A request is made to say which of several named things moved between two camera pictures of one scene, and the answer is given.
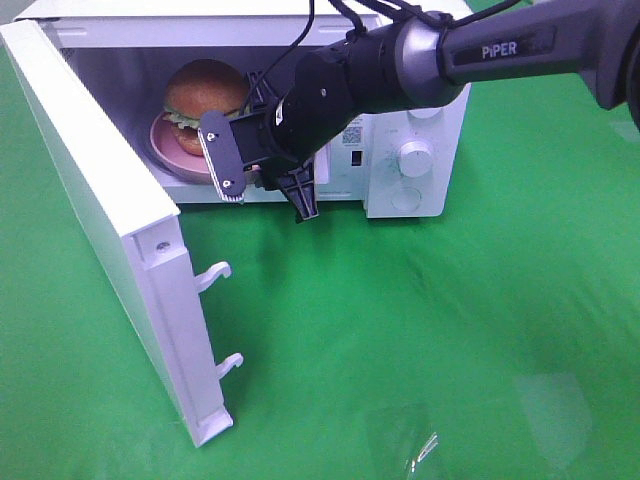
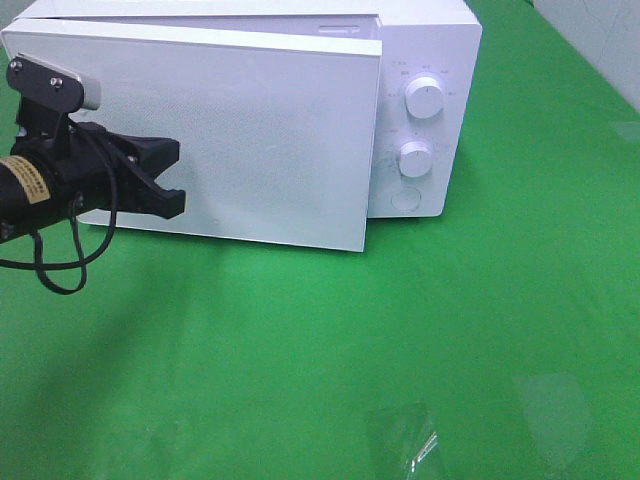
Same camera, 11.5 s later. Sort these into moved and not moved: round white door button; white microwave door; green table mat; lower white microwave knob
Moved: white microwave door
Not moved: lower white microwave knob; round white door button; green table mat
